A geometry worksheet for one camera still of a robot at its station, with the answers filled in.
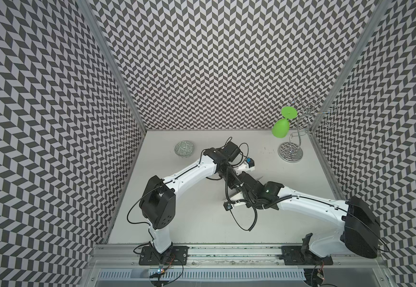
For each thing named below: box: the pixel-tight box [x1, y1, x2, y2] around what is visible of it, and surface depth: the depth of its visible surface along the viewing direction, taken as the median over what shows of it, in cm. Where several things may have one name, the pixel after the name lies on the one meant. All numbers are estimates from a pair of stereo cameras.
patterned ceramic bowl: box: [174, 140, 195, 158], surface depth 109 cm
